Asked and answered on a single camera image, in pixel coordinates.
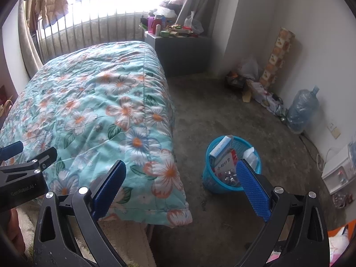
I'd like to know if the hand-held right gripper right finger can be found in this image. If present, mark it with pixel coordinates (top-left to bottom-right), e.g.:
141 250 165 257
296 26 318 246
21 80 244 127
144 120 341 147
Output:
236 158 331 267

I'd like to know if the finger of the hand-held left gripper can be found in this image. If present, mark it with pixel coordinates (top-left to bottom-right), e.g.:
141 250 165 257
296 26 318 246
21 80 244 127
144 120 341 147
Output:
0 146 58 176
0 140 24 162

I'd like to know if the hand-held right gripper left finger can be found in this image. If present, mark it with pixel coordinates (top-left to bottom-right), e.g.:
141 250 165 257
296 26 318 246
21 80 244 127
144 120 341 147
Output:
33 160 128 267

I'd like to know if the silver blister pack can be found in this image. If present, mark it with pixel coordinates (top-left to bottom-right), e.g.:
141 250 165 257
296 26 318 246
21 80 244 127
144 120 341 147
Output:
217 171 241 187

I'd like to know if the white plastic wrapper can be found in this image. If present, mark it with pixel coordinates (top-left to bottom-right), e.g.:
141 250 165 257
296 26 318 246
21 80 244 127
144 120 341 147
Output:
241 147 259 170

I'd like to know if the blue plastic wastebasket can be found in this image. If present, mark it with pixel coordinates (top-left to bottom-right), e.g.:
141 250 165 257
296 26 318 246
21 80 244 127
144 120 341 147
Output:
202 135 262 194

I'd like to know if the white red-printed packet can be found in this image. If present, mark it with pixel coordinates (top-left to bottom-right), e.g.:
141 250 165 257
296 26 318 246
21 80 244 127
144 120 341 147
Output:
213 150 240 178

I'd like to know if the white and blue box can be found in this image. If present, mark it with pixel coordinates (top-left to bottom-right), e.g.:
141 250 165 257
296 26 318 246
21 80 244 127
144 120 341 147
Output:
208 135 234 167

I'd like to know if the person's left forearm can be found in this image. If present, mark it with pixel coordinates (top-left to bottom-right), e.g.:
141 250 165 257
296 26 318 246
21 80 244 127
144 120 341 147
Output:
7 208 27 256

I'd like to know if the wooden furniture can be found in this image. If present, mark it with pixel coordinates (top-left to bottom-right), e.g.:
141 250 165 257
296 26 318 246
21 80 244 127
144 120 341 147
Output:
0 85 14 123

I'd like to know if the floral teal quilt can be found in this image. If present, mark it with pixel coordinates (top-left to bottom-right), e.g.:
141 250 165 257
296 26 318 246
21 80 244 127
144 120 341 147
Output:
0 41 193 226

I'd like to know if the small patterned bag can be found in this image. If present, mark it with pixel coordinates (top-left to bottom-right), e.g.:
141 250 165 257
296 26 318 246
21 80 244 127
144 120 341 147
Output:
332 192 352 209

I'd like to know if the white drawer box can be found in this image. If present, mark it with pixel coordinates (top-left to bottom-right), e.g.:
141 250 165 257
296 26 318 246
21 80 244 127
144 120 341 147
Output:
322 143 356 195

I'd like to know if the large blue water jug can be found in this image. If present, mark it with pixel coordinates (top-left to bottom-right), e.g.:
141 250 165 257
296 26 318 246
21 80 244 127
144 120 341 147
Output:
287 86 320 134

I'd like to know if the white printed box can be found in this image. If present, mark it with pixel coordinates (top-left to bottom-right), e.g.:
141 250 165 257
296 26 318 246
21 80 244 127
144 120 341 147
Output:
246 79 281 112

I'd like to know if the pink printed cloth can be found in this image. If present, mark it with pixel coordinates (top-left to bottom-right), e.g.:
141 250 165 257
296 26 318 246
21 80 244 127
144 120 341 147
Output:
267 220 352 267

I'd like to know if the beige curtain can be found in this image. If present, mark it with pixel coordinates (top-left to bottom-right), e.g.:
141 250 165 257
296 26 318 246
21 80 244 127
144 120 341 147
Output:
17 0 43 67

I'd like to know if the black box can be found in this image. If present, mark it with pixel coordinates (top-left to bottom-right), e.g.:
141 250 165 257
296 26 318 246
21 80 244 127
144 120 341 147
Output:
225 71 247 89

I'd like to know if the white plastic bag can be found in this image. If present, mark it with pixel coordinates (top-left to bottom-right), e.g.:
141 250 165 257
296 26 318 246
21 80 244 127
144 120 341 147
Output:
239 56 259 80

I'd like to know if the tall patterned roll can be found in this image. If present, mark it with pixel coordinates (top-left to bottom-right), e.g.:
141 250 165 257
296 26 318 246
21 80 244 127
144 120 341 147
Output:
259 27 296 88

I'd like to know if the window railing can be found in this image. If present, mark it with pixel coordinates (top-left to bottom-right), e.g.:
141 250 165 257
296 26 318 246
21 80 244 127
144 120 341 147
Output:
30 0 178 64

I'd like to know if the beige padded jacket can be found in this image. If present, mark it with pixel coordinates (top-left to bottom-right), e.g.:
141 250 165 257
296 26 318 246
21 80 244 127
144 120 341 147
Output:
28 0 69 30

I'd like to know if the grey cabinet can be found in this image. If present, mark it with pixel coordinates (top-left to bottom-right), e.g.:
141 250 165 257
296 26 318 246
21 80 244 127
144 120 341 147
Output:
145 31 212 77

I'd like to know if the pile of small boxes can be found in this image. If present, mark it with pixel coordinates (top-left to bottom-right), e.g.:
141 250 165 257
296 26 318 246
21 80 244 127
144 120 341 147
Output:
161 25 201 38

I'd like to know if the clear plastic bag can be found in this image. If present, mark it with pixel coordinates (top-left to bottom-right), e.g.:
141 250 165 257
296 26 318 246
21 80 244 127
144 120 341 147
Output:
184 12 204 34

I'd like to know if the pile of clothes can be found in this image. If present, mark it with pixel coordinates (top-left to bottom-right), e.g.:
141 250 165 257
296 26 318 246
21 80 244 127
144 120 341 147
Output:
156 0 187 18

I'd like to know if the grey curtain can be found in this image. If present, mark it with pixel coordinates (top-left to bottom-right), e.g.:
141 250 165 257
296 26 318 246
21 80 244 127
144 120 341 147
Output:
176 0 223 34

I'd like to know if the white cable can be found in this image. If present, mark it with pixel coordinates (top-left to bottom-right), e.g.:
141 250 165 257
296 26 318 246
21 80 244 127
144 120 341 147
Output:
317 147 338 173

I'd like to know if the black cable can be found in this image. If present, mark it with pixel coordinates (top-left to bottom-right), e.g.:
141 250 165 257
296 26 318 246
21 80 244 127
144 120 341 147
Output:
268 95 290 123

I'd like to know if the wall socket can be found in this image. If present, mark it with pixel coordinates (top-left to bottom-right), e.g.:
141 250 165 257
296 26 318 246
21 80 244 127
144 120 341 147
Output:
328 122 341 139

